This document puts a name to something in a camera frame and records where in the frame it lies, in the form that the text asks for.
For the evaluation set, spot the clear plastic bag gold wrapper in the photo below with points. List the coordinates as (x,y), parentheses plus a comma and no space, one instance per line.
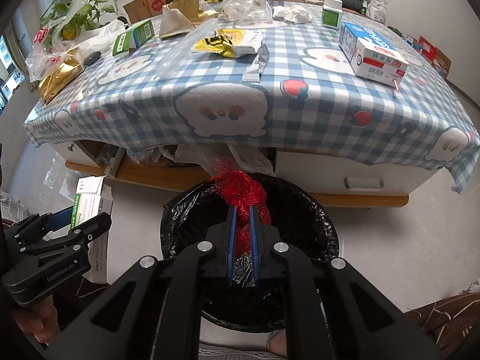
(241,10)

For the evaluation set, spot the colourful boxes on floor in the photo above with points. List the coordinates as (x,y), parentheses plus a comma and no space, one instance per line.
(436,58)

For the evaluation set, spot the white bags on cabinet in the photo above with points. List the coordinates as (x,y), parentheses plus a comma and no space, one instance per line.
(376,10)

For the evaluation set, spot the blue white milk carton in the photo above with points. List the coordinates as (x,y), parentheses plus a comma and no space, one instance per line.
(371,56)

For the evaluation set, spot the clear plastic tube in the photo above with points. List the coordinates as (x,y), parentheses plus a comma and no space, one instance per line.
(187,50)

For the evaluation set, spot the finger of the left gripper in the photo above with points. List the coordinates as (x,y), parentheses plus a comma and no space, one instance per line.
(59,220)

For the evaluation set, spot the large gold tissue package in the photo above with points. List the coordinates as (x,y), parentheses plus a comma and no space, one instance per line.
(183,16)

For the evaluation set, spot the green white medicine box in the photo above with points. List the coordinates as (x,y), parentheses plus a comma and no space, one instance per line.
(133,38)

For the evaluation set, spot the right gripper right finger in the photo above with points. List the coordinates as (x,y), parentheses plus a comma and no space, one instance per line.
(331,310)

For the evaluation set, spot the red mesh net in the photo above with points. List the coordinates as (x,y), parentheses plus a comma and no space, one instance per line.
(240,190)

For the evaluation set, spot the cardboard boxes red flower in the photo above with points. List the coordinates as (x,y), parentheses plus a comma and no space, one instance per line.
(139,10)

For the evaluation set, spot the black bag trash bin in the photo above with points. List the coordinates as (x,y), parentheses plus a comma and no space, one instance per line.
(299,219)

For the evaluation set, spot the white Acarbose tablets box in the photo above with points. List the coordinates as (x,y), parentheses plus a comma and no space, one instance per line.
(92,198)

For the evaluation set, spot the left hand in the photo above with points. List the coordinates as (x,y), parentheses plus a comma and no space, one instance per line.
(41,320)

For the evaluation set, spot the blue checkered tablecloth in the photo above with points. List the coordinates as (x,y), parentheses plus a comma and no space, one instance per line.
(306,99)

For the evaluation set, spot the white plastic bag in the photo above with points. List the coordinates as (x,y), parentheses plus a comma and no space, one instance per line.
(40,63)

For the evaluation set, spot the green white pill bottle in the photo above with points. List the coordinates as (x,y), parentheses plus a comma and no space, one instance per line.
(332,13)

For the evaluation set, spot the yellow snack wrapper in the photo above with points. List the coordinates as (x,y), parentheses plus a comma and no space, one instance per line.
(235,43)

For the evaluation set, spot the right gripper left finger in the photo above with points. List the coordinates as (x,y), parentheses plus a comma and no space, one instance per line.
(153,311)

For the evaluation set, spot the black computer mouse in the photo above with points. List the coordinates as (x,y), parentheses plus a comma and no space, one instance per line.
(92,58)

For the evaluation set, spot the small gold package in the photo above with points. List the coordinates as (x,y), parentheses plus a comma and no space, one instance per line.
(67,71)

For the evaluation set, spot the crumpled white tissue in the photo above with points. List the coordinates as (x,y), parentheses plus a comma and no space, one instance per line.
(295,14)

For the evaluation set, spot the green pothos plant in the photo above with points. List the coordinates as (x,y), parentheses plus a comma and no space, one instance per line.
(64,21)

